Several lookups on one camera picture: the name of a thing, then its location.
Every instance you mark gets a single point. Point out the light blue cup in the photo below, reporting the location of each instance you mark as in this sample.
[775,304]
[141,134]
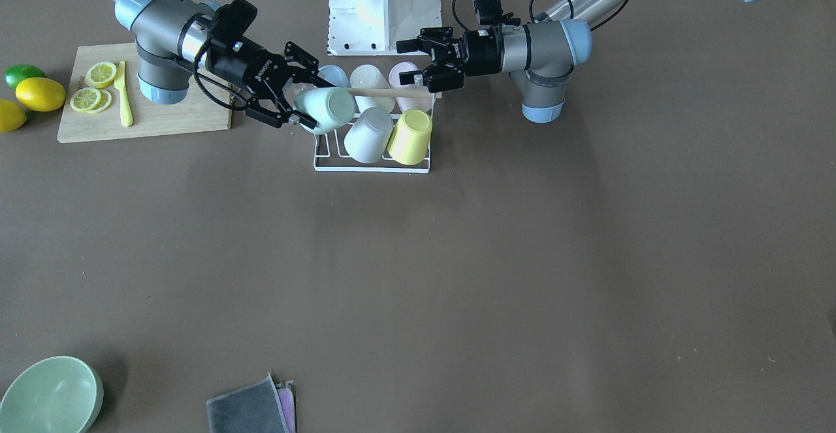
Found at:
[334,75]

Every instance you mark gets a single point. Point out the white wire cup holder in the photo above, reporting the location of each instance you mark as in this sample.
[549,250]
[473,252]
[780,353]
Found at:
[330,155]

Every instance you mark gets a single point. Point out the pink plastic cup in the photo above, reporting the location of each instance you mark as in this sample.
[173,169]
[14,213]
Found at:
[406,103]

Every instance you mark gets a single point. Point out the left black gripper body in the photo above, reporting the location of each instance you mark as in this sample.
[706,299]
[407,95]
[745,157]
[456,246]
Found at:
[481,51]

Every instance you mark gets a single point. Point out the green lime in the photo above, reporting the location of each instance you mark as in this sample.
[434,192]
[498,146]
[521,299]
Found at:
[17,73]

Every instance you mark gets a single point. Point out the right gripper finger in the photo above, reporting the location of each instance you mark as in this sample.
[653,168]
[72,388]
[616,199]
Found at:
[305,121]

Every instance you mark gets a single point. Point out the mint green bowl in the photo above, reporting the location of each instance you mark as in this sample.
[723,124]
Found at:
[58,394]

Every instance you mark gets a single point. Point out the yellow cup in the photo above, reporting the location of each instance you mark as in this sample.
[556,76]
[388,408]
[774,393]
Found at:
[410,139]

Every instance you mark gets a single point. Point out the wooden cutting board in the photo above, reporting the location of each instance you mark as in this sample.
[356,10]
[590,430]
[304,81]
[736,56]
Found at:
[194,114]

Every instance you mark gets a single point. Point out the grey cup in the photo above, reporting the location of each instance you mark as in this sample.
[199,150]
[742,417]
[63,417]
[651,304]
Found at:
[368,137]

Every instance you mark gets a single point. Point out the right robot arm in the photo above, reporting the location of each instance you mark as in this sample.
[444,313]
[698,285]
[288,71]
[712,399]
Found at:
[179,41]

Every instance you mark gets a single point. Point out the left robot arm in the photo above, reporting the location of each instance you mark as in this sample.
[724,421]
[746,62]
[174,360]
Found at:
[539,55]

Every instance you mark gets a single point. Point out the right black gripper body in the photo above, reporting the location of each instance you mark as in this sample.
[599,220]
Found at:
[240,68]

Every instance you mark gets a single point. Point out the grey folded cloth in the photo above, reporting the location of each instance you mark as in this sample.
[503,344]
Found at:
[264,406]

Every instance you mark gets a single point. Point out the lemon slice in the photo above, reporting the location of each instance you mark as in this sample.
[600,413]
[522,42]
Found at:
[101,75]
[91,100]

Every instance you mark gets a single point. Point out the mint green plastic cup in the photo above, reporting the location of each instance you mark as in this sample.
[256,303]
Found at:
[329,107]

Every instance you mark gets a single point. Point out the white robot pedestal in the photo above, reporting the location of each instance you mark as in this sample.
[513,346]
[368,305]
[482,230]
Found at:
[373,27]

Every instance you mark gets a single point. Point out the white cup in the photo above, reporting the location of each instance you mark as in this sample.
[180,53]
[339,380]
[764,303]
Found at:
[369,77]

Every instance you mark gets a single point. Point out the whole yellow lemon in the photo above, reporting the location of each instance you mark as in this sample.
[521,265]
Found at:
[41,94]

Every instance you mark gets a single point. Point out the yellow plastic knife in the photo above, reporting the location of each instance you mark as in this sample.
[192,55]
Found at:
[126,113]

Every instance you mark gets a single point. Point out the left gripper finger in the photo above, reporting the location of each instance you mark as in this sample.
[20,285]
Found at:
[411,78]
[409,46]

